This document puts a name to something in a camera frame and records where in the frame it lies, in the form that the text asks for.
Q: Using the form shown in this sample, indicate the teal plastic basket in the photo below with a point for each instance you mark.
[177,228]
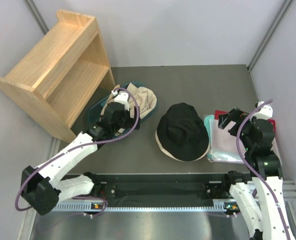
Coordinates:
[93,113]

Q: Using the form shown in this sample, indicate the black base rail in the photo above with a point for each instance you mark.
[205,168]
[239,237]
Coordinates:
[159,190]

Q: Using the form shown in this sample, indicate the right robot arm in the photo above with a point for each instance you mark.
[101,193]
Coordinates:
[264,208]

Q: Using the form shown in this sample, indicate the black reversible bucket hat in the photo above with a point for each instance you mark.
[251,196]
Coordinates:
[181,134]

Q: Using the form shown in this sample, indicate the grey cable duct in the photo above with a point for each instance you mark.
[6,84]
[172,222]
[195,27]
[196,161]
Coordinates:
[96,206]

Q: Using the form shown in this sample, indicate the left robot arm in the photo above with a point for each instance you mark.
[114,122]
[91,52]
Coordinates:
[43,187]

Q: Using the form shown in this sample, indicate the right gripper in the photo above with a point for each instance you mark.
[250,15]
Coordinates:
[235,115]

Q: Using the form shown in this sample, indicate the teal plastic sheet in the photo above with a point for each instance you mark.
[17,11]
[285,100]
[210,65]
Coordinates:
[207,119]

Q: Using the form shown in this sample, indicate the wooden shelf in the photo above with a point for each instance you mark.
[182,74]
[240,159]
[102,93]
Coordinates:
[56,79]

